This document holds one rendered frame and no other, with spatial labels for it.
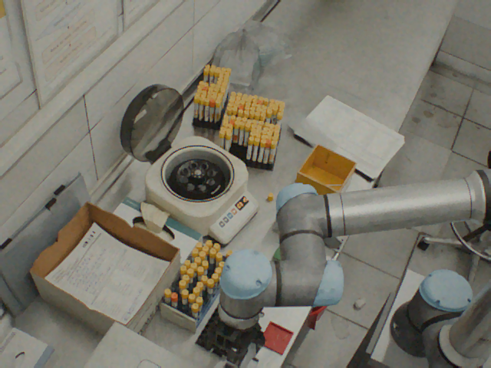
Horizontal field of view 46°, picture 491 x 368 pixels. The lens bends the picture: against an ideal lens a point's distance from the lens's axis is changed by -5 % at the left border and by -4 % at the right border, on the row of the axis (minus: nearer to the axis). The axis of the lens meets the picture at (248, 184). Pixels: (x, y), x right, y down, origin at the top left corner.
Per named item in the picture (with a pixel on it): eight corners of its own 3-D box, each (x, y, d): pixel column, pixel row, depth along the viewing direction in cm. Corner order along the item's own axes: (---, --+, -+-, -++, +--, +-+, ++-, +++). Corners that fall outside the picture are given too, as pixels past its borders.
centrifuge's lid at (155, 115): (126, 115, 146) (103, 103, 149) (140, 184, 164) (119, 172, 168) (182, 71, 158) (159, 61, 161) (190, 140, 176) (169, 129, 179)
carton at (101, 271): (132, 353, 142) (126, 328, 130) (38, 299, 149) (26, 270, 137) (183, 278, 157) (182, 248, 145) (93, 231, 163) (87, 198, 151)
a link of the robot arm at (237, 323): (232, 273, 103) (275, 294, 101) (231, 285, 107) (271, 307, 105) (210, 306, 99) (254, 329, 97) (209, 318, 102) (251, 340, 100)
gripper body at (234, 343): (204, 350, 111) (205, 323, 101) (226, 315, 116) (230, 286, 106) (240, 369, 109) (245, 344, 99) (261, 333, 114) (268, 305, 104)
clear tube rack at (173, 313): (195, 334, 147) (196, 322, 141) (160, 316, 149) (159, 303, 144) (233, 273, 159) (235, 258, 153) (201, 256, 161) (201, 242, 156)
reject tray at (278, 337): (282, 355, 145) (282, 354, 145) (258, 343, 147) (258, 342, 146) (294, 333, 149) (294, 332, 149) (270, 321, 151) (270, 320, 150)
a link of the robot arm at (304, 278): (339, 232, 99) (272, 232, 98) (348, 293, 92) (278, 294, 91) (330, 257, 105) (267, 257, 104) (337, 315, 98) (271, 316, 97)
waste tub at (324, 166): (332, 214, 174) (339, 192, 166) (291, 193, 177) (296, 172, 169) (350, 184, 181) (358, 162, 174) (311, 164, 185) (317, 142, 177)
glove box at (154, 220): (182, 277, 157) (182, 258, 149) (107, 238, 162) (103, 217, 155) (205, 243, 164) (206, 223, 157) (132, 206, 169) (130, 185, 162)
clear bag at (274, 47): (255, 75, 208) (258, 44, 197) (228, 48, 216) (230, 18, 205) (301, 58, 216) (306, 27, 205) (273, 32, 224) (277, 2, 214)
